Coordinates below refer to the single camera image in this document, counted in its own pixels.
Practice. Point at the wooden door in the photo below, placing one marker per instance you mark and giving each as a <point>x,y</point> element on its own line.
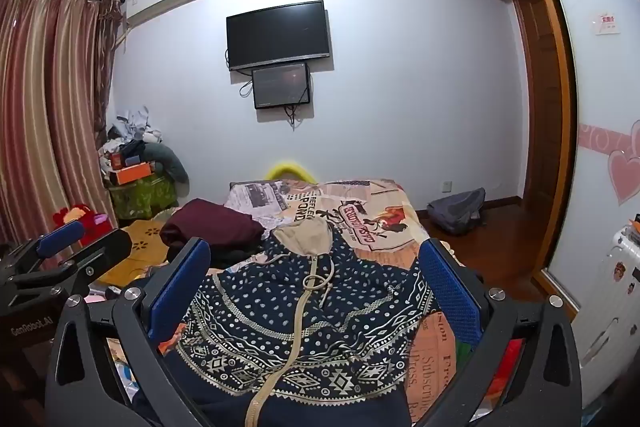
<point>537,107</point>

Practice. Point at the maroon garment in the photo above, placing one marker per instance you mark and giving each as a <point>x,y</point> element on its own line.
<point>215,222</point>

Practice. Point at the bed with printed blanket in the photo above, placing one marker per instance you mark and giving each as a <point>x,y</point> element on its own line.
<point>390,217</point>

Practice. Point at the red and white sticker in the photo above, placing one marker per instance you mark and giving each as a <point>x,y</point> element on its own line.
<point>606,24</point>

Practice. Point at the striped pink curtain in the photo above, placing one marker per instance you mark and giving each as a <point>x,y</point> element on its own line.
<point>45,107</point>

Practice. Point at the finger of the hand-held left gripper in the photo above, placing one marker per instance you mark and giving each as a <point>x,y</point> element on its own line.
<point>62,234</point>
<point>102,252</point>

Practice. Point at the grey backpack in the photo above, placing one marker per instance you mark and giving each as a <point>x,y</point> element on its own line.
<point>457,209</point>

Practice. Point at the navy patterned zip hoodie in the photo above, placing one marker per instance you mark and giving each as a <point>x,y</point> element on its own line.
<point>310,332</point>

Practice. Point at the red plush toy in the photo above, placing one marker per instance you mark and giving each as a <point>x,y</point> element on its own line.
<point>82,214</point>

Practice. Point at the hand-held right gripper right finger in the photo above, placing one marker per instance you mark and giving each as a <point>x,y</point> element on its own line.
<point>450,292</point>

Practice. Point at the yellow patterned cushion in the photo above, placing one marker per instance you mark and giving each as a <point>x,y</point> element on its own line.
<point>142,242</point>

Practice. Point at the large black wall television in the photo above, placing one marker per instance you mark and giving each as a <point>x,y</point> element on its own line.
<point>277,34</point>

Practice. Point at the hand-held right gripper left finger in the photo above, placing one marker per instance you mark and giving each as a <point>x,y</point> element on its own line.
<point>180,292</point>

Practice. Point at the white suitcase with stickers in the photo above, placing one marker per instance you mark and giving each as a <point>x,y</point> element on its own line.
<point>610,307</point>

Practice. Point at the pile of colourful papers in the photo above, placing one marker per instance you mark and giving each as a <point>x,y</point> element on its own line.
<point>122,372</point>

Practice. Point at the pile of clutter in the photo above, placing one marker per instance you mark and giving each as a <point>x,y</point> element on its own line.
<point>127,132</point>

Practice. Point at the orange box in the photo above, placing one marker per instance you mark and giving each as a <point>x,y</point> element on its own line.
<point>131,173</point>

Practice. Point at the grey-green plush pillow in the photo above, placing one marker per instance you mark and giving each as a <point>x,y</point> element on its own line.
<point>170,159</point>

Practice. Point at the small black wall monitor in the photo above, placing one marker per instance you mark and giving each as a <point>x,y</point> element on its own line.
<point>280,86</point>

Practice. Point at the white wall socket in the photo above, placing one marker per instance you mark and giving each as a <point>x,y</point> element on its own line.
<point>446,186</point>

